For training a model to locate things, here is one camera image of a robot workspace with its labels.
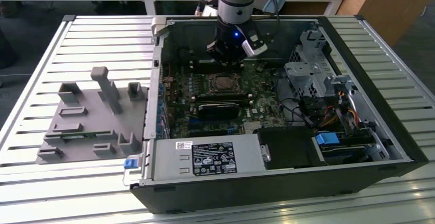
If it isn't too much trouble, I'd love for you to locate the blue case latch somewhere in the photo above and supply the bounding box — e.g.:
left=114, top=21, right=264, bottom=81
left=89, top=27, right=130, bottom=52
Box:
left=124, top=157, right=140, bottom=170

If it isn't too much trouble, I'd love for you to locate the black graphics card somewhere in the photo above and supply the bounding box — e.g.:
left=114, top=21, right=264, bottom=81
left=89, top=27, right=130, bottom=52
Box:
left=196, top=103, right=240, bottom=120

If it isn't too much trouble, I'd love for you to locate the grey case handle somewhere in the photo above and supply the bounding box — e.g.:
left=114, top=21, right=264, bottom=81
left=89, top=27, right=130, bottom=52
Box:
left=150, top=16, right=169, bottom=38

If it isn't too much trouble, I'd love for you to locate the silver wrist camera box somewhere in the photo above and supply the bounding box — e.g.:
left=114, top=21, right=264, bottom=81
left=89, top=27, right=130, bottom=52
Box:
left=240, top=30, right=269, bottom=57

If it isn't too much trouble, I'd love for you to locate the coloured wire bundle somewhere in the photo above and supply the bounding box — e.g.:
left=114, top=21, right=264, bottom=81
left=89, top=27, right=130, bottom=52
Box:
left=321, top=106, right=360, bottom=128

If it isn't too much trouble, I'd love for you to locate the grey parts rack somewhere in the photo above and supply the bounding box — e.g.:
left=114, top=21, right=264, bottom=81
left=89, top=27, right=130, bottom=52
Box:
left=34, top=66, right=150, bottom=165

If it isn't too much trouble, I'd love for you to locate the CPU socket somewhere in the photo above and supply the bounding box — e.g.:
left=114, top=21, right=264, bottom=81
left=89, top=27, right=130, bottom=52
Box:
left=206, top=72, right=244, bottom=95

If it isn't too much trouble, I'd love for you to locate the metal disk bay cage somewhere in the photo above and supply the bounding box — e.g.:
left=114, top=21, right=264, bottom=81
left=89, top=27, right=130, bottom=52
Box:
left=282, top=29, right=340, bottom=97

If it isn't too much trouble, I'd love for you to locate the black wire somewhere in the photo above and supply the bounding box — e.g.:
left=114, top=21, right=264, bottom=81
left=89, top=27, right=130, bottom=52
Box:
left=277, top=98, right=320, bottom=128

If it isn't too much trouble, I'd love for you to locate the green motherboard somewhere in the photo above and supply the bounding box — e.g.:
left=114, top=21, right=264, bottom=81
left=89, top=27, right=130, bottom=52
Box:
left=158, top=61, right=300, bottom=138

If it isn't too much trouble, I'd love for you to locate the blue disk carrier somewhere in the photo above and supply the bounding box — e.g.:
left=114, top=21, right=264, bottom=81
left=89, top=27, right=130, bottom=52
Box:
left=315, top=131, right=340, bottom=147

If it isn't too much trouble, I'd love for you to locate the grey power supply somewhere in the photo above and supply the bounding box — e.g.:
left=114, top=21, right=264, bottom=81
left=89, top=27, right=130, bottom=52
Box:
left=149, top=134, right=265, bottom=181

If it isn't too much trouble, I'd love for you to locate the silver square CPU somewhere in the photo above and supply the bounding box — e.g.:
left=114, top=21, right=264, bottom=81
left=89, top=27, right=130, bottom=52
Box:
left=216, top=77, right=236, bottom=89

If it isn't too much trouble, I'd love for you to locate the silver chipset heatsink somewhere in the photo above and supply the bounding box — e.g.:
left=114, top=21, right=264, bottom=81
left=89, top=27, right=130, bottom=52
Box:
left=242, top=122, right=262, bottom=134

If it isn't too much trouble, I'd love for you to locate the green RAM stick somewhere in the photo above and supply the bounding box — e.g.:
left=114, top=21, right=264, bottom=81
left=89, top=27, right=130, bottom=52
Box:
left=60, top=131, right=113, bottom=141

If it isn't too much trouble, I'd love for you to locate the wooden cabinet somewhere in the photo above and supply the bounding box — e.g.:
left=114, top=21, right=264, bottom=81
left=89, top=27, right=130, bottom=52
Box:
left=336, top=0, right=435, bottom=46

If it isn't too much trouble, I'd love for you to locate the black PC case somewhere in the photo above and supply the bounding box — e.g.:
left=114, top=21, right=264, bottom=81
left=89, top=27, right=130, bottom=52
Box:
left=128, top=15, right=429, bottom=215

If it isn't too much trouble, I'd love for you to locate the black plastic shroud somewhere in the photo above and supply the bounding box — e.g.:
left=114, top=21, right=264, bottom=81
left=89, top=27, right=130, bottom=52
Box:
left=256, top=127, right=327, bottom=170

